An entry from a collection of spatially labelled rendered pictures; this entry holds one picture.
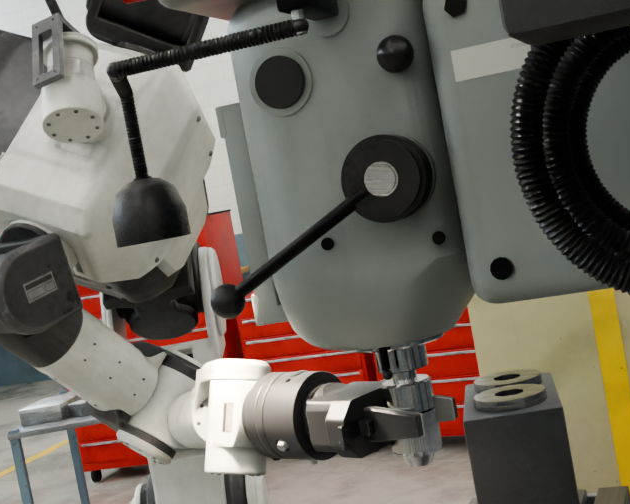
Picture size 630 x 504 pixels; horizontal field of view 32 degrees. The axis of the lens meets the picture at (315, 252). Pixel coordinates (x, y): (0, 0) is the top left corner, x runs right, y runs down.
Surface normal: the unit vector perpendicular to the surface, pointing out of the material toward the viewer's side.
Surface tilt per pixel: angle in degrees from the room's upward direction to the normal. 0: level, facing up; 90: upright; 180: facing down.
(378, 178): 90
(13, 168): 58
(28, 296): 91
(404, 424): 90
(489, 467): 90
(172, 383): 65
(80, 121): 148
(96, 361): 103
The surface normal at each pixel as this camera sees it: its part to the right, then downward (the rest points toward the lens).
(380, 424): -0.65, 0.16
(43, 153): -0.11, -0.47
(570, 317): -0.33, 0.11
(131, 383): 0.72, 0.14
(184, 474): -0.02, 0.07
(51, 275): 0.82, -0.11
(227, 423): -0.67, -0.17
